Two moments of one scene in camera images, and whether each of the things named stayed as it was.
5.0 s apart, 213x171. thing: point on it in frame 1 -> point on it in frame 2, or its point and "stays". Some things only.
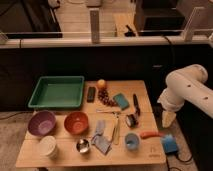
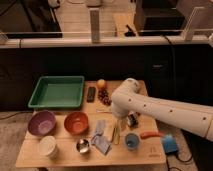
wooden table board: x=115 y=126 stays
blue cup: x=132 y=141 stays
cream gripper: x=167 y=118 -> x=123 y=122
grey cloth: x=102 y=143 stays
